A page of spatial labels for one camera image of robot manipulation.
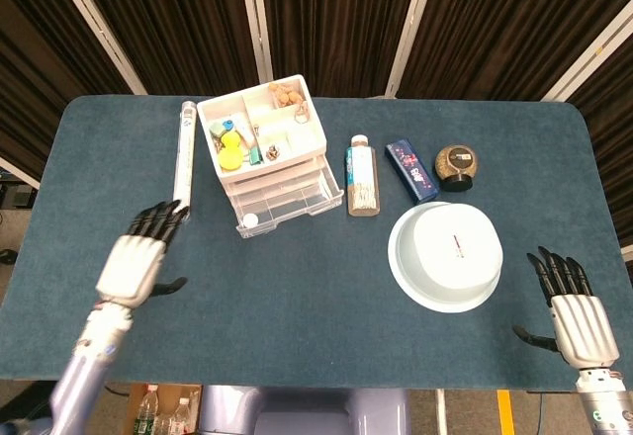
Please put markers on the green binder clip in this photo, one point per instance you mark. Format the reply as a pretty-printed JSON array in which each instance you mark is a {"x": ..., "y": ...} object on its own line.
[{"x": 255, "y": 155}]

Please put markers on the small metallic trinket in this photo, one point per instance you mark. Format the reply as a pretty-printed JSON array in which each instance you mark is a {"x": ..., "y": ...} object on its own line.
[{"x": 273, "y": 152}]

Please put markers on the robot left five-finger hand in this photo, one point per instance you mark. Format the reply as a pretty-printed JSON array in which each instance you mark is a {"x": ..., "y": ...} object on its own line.
[{"x": 131, "y": 267}]

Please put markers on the small blue cap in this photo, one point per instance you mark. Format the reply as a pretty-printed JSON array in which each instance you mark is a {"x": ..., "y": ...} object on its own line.
[{"x": 228, "y": 125}]

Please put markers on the white drawer organizer box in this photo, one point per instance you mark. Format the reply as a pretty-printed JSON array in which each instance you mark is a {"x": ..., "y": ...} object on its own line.
[{"x": 297, "y": 150}]

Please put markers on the dark blue carton box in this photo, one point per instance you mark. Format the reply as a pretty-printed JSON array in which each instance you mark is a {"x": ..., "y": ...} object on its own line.
[{"x": 413, "y": 170}]

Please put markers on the light blue plastic basin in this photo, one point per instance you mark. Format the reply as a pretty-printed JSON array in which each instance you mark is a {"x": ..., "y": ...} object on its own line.
[{"x": 445, "y": 257}]

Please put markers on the purple robot torso base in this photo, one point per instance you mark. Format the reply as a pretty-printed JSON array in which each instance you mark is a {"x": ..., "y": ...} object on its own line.
[{"x": 306, "y": 410}]

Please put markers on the white eraser block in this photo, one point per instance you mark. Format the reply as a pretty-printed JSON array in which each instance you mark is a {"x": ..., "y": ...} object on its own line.
[{"x": 244, "y": 131}]

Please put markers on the plastic water bottle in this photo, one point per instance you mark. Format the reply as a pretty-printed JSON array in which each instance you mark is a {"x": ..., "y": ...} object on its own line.
[
  {"x": 147, "y": 412},
  {"x": 179, "y": 417}
]

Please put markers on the white frame post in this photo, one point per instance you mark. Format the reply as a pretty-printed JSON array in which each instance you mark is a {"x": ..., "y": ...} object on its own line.
[
  {"x": 588, "y": 57},
  {"x": 254, "y": 15},
  {"x": 99, "y": 25},
  {"x": 410, "y": 29}
]

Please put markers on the pink hair clip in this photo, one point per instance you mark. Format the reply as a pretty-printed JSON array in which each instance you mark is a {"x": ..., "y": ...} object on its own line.
[{"x": 302, "y": 111}]

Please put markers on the robot right five-finger hand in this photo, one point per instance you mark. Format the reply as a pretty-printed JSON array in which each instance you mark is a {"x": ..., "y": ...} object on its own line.
[{"x": 583, "y": 328}]

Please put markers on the blue tablecloth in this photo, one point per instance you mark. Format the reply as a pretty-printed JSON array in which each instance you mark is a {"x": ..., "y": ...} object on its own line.
[{"x": 321, "y": 306}]

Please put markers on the clear cotton swab bottle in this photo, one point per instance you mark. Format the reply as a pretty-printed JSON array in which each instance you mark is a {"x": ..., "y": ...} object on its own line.
[{"x": 363, "y": 178}]

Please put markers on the white rolled paper tube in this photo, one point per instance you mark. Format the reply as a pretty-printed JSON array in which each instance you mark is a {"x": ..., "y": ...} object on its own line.
[{"x": 185, "y": 153}]

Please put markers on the white round cap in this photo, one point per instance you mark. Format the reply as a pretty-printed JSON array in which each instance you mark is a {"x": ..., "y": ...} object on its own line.
[{"x": 250, "y": 220}]

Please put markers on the plastic bottles under table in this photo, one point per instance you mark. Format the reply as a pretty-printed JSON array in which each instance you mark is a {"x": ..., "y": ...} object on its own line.
[{"x": 170, "y": 393}]

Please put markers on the dark brown pleated curtain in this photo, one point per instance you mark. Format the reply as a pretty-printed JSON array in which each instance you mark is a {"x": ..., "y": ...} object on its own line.
[{"x": 336, "y": 20}]

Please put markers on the glass jar black lid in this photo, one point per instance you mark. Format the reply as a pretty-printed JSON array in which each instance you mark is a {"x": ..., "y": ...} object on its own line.
[{"x": 455, "y": 163}]

